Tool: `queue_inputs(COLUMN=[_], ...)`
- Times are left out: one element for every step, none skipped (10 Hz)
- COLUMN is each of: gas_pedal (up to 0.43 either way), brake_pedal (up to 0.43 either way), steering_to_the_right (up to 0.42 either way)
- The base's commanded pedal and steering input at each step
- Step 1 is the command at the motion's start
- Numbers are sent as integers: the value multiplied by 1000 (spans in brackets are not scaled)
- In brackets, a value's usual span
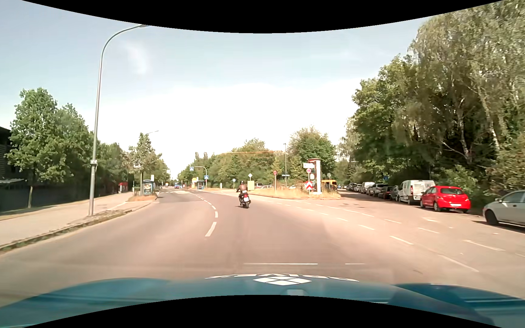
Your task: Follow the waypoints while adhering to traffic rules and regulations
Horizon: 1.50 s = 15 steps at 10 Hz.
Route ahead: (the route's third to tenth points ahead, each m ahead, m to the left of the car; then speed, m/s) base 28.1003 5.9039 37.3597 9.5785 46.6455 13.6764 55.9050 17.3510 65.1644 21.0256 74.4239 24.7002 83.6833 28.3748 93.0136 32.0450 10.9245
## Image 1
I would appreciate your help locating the distant trees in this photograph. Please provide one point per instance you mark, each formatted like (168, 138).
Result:
(253, 161)

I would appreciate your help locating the person on motorcycle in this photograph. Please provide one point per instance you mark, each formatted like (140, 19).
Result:
(244, 195)

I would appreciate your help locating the dry grass traffic island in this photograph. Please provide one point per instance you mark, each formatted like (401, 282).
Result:
(290, 193)

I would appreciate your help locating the red white chevron road sign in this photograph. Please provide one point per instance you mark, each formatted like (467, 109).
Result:
(309, 182)

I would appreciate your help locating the advertising column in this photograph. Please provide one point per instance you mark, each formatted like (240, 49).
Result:
(317, 176)

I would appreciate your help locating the blue pedestrian crossing sign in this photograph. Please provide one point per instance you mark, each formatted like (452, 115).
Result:
(203, 175)

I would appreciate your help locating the grey asphalt road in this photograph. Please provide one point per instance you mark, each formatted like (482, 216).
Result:
(262, 232)

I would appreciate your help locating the road markings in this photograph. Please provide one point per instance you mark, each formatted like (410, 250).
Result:
(211, 228)

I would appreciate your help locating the row of parked cars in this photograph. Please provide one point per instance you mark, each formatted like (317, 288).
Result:
(372, 188)

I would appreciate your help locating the bus shelter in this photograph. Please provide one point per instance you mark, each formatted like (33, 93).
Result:
(148, 186)

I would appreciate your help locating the white van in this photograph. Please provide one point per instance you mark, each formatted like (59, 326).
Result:
(414, 190)

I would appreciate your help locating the car's own bonnet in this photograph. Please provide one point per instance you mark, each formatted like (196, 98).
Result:
(153, 296)

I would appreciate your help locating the red car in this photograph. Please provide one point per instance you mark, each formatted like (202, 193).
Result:
(445, 197)

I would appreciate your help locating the large trees and bushes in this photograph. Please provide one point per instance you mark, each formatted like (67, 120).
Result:
(449, 114)

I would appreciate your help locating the row of trees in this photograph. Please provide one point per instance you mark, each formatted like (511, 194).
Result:
(62, 141)

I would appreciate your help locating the grey pavement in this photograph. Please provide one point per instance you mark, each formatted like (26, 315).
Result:
(25, 225)

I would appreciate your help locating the silver car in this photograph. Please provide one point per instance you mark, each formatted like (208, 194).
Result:
(522, 210)

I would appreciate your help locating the round road sign on post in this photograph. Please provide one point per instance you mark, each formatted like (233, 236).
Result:
(275, 178)

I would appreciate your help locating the tall grey lamp post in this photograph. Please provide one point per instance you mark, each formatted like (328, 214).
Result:
(95, 136)

